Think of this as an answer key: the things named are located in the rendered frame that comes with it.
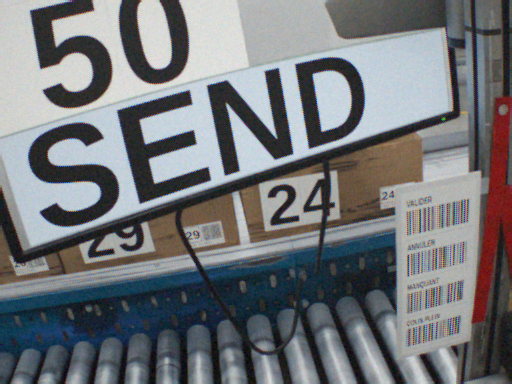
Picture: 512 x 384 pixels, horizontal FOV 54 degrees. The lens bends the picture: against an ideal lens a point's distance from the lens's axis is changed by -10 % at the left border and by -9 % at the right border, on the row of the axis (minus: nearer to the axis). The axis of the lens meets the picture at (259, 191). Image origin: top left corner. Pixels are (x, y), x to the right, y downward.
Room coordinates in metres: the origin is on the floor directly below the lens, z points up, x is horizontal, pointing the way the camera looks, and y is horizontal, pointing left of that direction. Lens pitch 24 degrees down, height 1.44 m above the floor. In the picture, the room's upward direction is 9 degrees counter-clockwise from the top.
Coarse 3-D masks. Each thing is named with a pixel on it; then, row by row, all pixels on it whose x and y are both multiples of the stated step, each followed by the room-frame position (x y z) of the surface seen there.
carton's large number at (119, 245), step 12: (132, 228) 0.99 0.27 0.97; (144, 228) 0.99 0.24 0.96; (96, 240) 0.98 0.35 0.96; (108, 240) 0.98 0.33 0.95; (120, 240) 0.98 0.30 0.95; (132, 240) 0.99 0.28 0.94; (144, 240) 0.99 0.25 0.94; (84, 252) 0.98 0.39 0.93; (96, 252) 0.98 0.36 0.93; (108, 252) 0.98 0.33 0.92; (120, 252) 0.98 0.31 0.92; (132, 252) 0.98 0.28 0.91; (144, 252) 0.99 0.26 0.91
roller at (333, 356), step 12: (312, 312) 0.91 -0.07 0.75; (324, 312) 0.90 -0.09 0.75; (312, 324) 0.88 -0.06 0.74; (324, 324) 0.86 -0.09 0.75; (324, 336) 0.82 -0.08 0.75; (336, 336) 0.82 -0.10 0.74; (324, 348) 0.79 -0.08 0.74; (336, 348) 0.78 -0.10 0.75; (324, 360) 0.77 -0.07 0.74; (336, 360) 0.75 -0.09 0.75; (348, 360) 0.76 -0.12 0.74; (336, 372) 0.72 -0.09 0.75; (348, 372) 0.71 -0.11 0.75
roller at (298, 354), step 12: (288, 312) 0.92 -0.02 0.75; (288, 324) 0.88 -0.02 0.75; (300, 324) 0.89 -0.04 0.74; (300, 336) 0.84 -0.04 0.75; (288, 348) 0.81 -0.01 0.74; (300, 348) 0.80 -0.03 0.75; (288, 360) 0.78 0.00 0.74; (300, 360) 0.76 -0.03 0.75; (312, 360) 0.77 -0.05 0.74; (300, 372) 0.73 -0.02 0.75; (312, 372) 0.73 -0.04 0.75
